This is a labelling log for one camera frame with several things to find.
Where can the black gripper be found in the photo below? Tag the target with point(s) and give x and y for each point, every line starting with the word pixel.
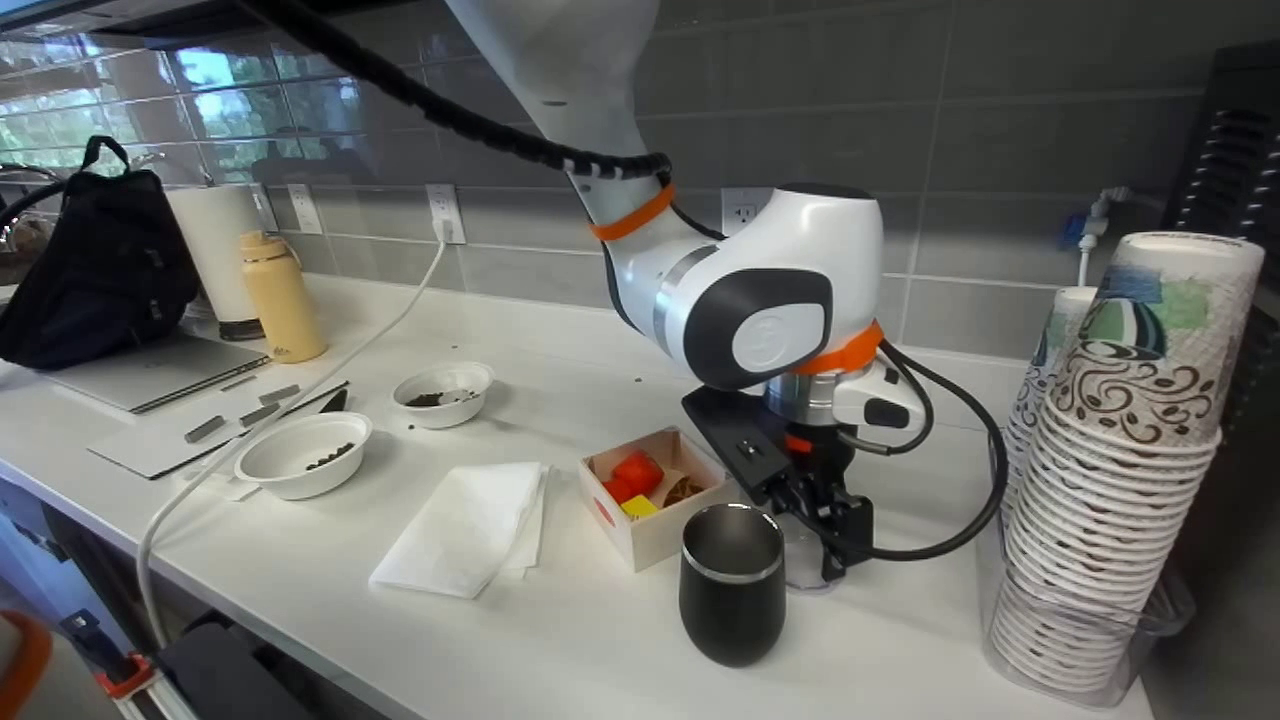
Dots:
pixel 745 447

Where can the clear plastic cup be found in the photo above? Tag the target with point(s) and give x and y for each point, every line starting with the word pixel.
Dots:
pixel 804 561

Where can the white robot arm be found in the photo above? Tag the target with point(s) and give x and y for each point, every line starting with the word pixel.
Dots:
pixel 720 280

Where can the brown patterned toy block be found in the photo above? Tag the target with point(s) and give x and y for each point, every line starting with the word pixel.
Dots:
pixel 683 489

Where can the white box of toy food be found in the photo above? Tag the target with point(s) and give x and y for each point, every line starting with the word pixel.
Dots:
pixel 652 526

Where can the yellow toy block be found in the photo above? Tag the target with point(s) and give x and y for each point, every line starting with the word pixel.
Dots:
pixel 640 509

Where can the red toy block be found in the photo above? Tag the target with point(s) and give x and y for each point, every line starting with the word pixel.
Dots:
pixel 634 473

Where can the short patterned paper cup stack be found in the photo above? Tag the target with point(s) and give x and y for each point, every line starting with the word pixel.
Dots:
pixel 1054 362

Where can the tall patterned paper cup stack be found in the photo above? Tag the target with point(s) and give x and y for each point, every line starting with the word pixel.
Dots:
pixel 1135 455

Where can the white folded napkin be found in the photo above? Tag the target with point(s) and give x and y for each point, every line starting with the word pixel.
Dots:
pixel 462 528

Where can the blue white spray bottle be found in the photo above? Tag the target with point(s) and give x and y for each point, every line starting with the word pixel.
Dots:
pixel 1089 224

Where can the small white bowl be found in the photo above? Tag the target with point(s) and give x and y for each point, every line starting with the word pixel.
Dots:
pixel 447 394

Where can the white outlet with plug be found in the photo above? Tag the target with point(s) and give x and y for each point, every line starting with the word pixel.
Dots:
pixel 447 212

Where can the large white bowl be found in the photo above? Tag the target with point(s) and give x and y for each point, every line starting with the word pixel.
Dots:
pixel 304 457

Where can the black slatted rack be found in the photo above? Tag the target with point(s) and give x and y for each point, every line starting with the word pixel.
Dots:
pixel 1234 162

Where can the tan bottle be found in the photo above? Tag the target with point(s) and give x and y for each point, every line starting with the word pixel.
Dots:
pixel 286 303

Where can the black object under counter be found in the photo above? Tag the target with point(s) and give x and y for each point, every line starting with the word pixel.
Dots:
pixel 233 675

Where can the grey flat board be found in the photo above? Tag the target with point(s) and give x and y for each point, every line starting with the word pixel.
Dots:
pixel 201 433
pixel 146 375

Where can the white paper towel roll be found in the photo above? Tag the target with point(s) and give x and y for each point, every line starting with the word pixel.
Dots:
pixel 216 246

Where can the black bag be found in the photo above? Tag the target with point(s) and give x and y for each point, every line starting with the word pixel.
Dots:
pixel 102 272

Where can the orange blue equipment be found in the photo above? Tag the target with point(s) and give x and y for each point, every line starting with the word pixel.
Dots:
pixel 40 665

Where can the wrist mounted camera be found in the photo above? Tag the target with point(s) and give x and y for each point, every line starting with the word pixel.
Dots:
pixel 873 407

